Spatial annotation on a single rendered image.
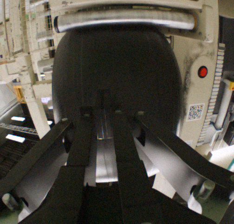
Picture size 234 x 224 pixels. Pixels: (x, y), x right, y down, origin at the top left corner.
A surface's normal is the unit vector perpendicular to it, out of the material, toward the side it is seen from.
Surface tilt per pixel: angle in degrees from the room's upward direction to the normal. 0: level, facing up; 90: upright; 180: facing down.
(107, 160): 91
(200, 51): 90
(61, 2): 90
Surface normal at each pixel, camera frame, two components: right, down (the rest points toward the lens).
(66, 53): -0.25, -0.29
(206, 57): 0.08, 0.48
